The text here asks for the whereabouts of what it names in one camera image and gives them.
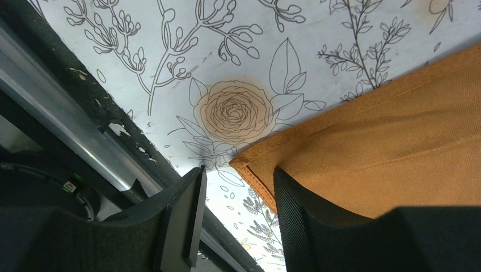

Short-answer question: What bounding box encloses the floral tablecloth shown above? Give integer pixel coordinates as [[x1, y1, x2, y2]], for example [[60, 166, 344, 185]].
[[30, 1, 480, 271]]

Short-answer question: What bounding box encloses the orange cloth napkin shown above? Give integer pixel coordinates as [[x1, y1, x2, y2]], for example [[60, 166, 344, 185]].
[[230, 45, 480, 218]]

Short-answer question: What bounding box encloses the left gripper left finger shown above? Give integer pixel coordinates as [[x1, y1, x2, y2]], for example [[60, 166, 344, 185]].
[[1, 167, 206, 271]]

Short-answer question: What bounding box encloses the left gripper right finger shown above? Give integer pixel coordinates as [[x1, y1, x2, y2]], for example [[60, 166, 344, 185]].
[[273, 168, 480, 271]]

